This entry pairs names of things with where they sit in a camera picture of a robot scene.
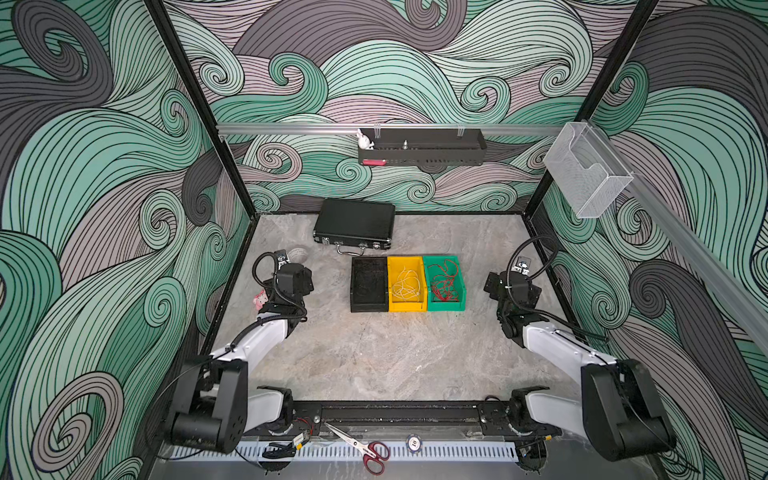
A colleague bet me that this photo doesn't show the white cable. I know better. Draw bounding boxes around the white cable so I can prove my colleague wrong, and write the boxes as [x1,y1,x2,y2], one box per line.
[392,263,424,301]

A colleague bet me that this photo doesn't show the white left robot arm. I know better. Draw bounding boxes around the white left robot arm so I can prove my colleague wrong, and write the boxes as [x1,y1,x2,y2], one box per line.
[166,263,314,453]

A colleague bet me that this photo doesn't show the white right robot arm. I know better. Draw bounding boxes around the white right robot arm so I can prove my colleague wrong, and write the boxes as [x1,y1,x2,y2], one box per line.
[484,269,677,461]

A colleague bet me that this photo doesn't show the pink pig toy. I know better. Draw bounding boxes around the pink pig toy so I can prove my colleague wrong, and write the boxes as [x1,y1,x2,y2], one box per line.
[253,290,269,311]

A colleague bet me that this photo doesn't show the green plastic bin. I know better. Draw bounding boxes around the green plastic bin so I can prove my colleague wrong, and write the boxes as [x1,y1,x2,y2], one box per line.
[422,255,467,312]

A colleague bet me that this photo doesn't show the black plastic bin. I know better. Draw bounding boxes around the black plastic bin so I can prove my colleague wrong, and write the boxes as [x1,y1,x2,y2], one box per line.
[350,257,389,313]

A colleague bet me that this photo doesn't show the black aluminium carry case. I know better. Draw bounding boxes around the black aluminium carry case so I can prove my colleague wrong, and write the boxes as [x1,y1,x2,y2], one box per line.
[312,198,396,253]

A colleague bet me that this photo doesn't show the yellow plastic bin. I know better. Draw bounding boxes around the yellow plastic bin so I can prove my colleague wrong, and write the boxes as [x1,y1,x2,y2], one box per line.
[387,256,428,313]

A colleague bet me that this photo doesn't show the white rabbit figurine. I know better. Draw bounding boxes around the white rabbit figurine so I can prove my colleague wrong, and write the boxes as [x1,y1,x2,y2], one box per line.
[356,129,375,150]

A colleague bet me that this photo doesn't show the round blue white button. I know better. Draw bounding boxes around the round blue white button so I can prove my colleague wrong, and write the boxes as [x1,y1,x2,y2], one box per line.
[406,434,423,454]

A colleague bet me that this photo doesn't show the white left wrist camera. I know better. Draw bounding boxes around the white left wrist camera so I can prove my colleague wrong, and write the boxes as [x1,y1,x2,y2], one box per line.
[273,250,290,268]

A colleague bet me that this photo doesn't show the black right arm hose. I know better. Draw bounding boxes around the black right arm hose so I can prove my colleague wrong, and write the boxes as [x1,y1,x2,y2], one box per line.
[505,235,610,343]

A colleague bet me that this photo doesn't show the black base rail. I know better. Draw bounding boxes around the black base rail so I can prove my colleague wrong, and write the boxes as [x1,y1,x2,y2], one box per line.
[167,399,637,442]

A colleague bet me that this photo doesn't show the clear acrylic wall holder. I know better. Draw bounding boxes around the clear acrylic wall holder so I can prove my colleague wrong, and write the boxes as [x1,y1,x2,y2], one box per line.
[544,121,634,219]

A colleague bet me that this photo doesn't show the black wall shelf tray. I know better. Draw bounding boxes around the black wall shelf tray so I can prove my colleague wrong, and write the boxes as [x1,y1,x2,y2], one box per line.
[358,129,488,167]

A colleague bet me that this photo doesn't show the aluminium wall rail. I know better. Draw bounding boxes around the aluminium wall rail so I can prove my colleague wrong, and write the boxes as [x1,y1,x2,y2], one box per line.
[216,122,563,136]

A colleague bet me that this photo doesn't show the red handled scissors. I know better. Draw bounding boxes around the red handled scissors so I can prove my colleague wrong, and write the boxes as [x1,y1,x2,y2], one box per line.
[324,423,391,476]

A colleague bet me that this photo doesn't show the white slotted cable duct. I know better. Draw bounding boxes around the white slotted cable duct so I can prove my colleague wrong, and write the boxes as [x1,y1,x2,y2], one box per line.
[169,441,520,463]

